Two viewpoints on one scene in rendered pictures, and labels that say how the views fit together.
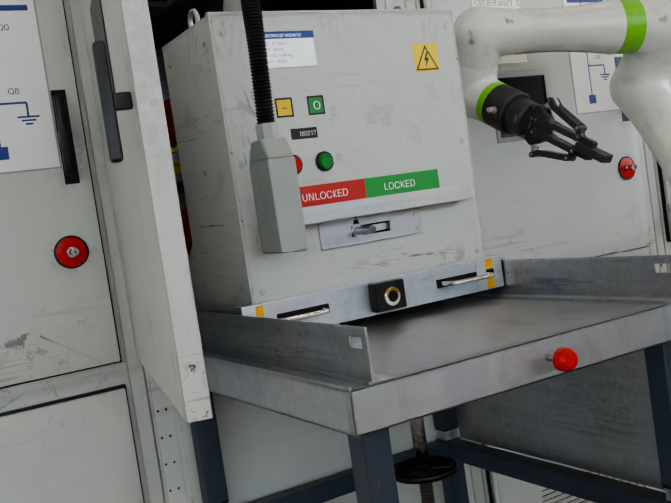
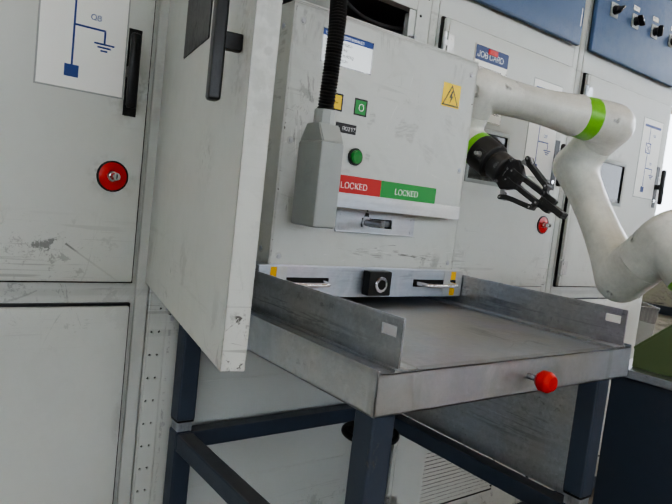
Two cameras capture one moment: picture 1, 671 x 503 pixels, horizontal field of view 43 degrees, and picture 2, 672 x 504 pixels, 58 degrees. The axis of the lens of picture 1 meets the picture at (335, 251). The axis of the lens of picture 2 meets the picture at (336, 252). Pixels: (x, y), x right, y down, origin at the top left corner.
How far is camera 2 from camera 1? 0.33 m
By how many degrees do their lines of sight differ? 8
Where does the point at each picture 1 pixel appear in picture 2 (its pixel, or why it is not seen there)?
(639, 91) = (578, 170)
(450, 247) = (429, 254)
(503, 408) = not seen: hidden behind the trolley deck
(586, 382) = not seen: hidden behind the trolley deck
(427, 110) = (441, 139)
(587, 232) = (505, 265)
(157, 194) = (248, 142)
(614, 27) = (581, 116)
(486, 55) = (483, 109)
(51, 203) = (105, 128)
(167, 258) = (242, 208)
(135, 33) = not seen: outside the picture
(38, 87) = (119, 21)
